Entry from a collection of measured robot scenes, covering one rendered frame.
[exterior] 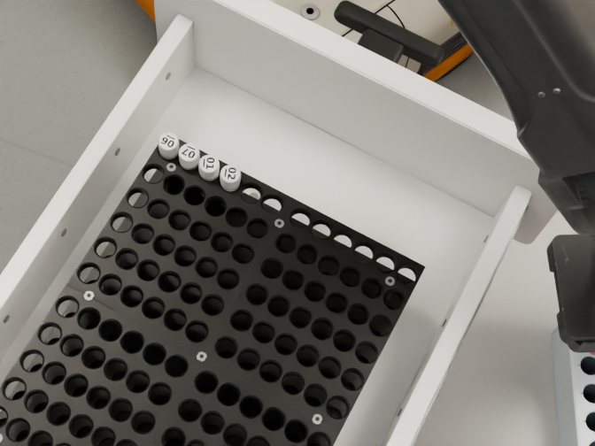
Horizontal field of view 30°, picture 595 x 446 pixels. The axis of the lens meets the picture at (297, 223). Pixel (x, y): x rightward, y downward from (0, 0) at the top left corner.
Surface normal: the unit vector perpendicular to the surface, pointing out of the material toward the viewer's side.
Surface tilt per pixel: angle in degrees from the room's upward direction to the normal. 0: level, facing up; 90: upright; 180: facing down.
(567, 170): 80
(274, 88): 90
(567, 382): 90
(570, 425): 90
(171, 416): 0
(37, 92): 0
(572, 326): 2
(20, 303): 90
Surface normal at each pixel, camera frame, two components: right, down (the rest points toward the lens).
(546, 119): -0.25, 0.81
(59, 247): 0.88, 0.46
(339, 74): -0.47, 0.81
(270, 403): 0.07, -0.36
